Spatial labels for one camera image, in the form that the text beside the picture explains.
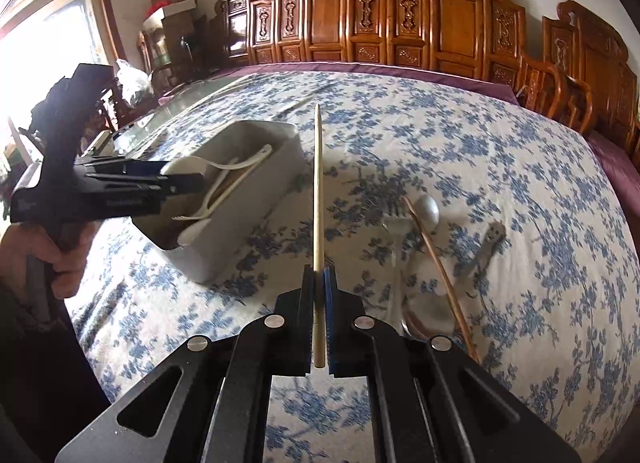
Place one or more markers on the carved wooden armchair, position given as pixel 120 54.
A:
pixel 600 68

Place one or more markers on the clear plastic bag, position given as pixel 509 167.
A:
pixel 134 83

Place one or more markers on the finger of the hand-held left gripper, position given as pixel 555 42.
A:
pixel 182 185
pixel 135 169

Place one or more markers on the blue floral tablecloth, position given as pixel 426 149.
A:
pixel 450 143

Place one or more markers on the carved wooden sofa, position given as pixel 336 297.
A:
pixel 325 18

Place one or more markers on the wooden window frame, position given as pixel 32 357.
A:
pixel 107 8

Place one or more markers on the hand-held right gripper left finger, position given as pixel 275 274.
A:
pixel 309 333

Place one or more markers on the grey utensil box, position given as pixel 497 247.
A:
pixel 240 243

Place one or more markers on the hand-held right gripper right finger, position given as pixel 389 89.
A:
pixel 331 333

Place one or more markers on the light wooden chopstick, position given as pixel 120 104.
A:
pixel 318 193
pixel 222 184

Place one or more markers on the person's left hand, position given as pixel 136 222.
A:
pixel 15 253

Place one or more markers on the purple armchair cushion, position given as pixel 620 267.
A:
pixel 620 158

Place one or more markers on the white flat box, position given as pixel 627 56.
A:
pixel 170 12

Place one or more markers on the brown wooden chopstick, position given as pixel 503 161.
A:
pixel 440 283

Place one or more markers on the purple sofa cushion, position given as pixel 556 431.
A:
pixel 500 88

